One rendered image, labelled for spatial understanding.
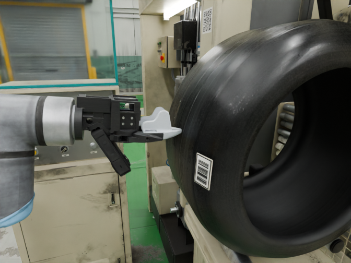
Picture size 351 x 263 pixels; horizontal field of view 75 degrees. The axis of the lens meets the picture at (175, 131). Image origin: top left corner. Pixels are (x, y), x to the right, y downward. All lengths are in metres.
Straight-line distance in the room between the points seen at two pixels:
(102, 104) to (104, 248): 1.14
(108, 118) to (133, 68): 9.09
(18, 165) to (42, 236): 0.99
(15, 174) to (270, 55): 0.47
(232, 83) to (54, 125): 0.31
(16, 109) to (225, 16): 0.63
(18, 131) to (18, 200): 0.11
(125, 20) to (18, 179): 9.32
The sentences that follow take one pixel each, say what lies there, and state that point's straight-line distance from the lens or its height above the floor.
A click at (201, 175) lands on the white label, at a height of 1.19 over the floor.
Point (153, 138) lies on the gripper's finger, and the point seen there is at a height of 1.25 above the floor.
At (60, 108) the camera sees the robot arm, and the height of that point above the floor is 1.31.
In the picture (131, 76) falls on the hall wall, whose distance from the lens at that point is 9.55.
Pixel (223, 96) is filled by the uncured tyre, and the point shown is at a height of 1.33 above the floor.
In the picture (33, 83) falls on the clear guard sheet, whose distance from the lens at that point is 1.15.
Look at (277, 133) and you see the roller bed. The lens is 1.17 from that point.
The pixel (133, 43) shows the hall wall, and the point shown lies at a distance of 9.61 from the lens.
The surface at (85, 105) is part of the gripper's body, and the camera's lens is 0.45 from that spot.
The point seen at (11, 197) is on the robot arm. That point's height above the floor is 1.18.
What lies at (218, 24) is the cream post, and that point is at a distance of 0.81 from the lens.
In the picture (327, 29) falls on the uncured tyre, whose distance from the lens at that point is 0.53.
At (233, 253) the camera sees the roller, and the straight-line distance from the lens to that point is 0.68.
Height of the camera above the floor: 1.40
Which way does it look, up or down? 18 degrees down
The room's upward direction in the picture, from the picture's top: straight up
